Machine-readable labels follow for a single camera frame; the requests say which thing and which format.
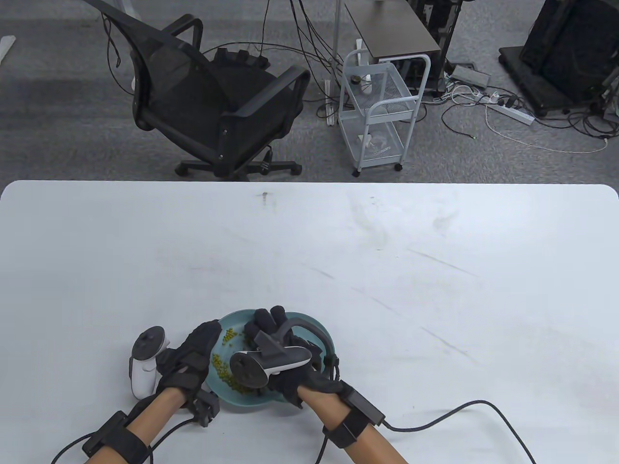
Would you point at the brown side table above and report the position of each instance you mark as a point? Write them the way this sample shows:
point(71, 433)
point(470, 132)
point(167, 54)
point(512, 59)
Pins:
point(391, 29)

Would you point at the black mesh office chair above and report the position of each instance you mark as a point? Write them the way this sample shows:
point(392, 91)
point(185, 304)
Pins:
point(193, 96)

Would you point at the white table leg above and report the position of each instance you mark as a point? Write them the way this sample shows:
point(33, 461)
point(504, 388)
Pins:
point(5, 46)

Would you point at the white metal strips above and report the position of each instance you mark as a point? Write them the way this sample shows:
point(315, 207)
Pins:
point(329, 113)

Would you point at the person's right hand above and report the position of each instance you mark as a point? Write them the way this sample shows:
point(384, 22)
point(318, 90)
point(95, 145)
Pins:
point(314, 379)

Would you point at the grey floor box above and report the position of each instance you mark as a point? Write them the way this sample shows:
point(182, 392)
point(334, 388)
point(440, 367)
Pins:
point(469, 76)

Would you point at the person's left hand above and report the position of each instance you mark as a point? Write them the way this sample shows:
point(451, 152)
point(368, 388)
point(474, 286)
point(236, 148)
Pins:
point(189, 361)

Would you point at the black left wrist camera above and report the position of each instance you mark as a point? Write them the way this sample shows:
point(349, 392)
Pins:
point(207, 408)

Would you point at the teal plate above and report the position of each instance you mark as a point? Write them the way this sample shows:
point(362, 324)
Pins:
point(326, 340)
point(237, 402)

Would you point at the person's left forearm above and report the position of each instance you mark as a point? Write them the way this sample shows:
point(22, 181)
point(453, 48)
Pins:
point(154, 414)

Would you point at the grey white controller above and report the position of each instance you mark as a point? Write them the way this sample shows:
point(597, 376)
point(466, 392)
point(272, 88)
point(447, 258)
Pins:
point(249, 369)
point(142, 377)

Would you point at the pile of green mung beans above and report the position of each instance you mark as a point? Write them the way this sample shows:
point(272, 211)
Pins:
point(222, 367)

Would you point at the black metal frame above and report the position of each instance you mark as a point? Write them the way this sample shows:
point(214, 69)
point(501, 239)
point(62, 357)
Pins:
point(430, 12)

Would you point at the white power strip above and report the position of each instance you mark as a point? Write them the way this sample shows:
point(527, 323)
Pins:
point(510, 113)

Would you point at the person's right forearm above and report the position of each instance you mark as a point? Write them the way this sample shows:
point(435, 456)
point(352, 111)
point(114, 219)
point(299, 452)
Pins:
point(362, 447)

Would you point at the black equipment stand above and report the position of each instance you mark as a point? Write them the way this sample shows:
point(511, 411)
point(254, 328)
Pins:
point(566, 48)

